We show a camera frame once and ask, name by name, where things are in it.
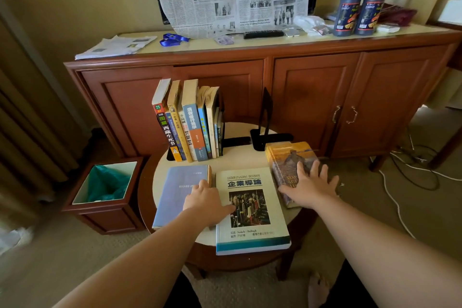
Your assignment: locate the person's right hand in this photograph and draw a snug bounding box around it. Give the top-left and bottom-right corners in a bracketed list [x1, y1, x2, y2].
[278, 159, 340, 210]

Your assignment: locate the person's left hand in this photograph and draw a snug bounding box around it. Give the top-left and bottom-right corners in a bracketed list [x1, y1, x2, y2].
[183, 180, 236, 227]

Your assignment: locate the lavender cover book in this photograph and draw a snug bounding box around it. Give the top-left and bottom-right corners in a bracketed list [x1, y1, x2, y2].
[152, 164, 213, 230]

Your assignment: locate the yellow painting cover paperback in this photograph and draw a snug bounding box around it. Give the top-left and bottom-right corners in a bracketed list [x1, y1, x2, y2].
[264, 141, 330, 209]

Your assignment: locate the large white teal textbook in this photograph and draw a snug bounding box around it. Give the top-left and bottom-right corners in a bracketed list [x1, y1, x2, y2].
[215, 167, 292, 256]

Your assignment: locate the black metal bookend rack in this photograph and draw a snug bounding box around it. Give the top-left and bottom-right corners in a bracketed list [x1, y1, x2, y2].
[166, 87, 294, 162]

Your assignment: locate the dark figure cover book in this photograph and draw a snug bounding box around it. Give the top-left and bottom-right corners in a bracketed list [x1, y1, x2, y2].
[164, 111, 187, 161]

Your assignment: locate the yellowed blue cover book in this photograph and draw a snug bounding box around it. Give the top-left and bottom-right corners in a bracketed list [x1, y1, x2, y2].
[196, 86, 214, 160]

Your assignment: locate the grey cover book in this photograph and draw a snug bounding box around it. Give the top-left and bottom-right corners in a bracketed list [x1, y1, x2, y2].
[204, 86, 221, 159]

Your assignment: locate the yellow picture storybook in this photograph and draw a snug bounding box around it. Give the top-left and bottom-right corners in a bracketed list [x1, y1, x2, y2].
[167, 80, 194, 163]

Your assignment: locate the person's right forearm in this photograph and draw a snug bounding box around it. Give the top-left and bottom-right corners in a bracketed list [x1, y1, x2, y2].
[316, 194, 462, 308]

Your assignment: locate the person's left forearm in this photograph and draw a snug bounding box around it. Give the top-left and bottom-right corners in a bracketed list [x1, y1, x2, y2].
[54, 208, 214, 308]

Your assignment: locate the person's right leg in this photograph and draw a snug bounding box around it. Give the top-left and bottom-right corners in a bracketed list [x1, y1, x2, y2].
[308, 259, 380, 308]

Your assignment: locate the round wooden table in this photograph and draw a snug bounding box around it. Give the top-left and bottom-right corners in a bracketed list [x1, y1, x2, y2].
[138, 122, 320, 282]

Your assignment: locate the wooden trash bin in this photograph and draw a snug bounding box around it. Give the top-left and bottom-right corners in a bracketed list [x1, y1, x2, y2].
[62, 156, 145, 235]

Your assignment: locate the green bin liner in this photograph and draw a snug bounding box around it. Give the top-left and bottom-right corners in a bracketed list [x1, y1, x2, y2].
[72, 161, 138, 205]

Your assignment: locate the wooden sideboard cabinet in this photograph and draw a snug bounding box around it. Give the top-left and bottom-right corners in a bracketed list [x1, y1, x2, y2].
[64, 26, 462, 160]

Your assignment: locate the wooden side desk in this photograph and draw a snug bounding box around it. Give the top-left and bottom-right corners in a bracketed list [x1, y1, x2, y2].
[427, 21, 462, 170]

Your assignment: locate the black remote control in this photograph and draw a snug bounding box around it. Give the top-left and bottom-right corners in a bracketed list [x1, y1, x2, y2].
[244, 29, 285, 39]

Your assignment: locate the white plastic bag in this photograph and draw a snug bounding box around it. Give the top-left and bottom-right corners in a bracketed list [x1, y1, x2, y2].
[293, 15, 325, 35]

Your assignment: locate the folded newspaper pile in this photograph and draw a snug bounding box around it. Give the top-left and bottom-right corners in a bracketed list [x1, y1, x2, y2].
[75, 35, 158, 61]

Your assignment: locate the dark red bag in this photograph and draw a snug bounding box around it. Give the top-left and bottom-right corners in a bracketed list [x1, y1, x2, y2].
[379, 4, 418, 27]

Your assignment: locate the beige curtain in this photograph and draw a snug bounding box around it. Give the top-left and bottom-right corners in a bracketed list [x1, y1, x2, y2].
[0, 12, 91, 222]

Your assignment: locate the white sheer curtain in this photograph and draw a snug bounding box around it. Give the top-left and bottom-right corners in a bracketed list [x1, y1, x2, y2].
[0, 226, 35, 256]

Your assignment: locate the white tissue box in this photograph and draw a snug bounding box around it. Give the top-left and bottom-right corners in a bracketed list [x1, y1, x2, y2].
[436, 0, 462, 26]

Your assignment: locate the white cable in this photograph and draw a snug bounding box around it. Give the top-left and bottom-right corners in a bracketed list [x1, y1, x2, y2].
[370, 151, 462, 240]

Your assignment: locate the black cable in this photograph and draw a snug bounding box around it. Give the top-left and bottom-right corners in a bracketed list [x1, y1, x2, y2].
[389, 125, 441, 191]

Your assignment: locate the blue lanyard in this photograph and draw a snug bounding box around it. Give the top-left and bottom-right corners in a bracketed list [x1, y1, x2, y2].
[159, 32, 190, 48]

